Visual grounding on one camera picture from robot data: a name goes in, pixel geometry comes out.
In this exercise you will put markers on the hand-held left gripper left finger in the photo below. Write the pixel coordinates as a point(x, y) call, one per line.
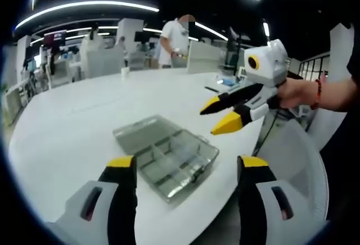
point(118, 200)

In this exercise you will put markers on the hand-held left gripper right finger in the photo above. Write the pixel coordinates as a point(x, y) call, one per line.
point(258, 205)

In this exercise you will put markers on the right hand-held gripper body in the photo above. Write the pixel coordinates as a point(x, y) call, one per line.
point(270, 65)

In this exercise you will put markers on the clear dual guide fixture box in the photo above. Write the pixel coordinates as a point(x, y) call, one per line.
point(157, 144)

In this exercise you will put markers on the person's right hand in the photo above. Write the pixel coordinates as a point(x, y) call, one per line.
point(298, 93)

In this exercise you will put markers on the blue tray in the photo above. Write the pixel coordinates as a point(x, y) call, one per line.
point(225, 82)

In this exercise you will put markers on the black pen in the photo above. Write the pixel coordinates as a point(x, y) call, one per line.
point(212, 89)

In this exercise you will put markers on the black tripod stand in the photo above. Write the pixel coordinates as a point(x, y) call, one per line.
point(234, 48)

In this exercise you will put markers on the grey desk partition panel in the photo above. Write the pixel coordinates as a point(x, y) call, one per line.
point(206, 58)

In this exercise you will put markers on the grey mesh office chair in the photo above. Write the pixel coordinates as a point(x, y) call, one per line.
point(295, 149)

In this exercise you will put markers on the person's black shirt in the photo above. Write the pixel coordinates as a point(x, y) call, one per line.
point(343, 158)

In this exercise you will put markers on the white paper cup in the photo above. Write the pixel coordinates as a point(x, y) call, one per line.
point(125, 72)

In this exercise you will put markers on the curved ceiling light strip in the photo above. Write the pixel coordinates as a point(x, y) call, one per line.
point(98, 3)

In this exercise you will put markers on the dark red display screen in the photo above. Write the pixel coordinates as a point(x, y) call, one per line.
point(54, 36)

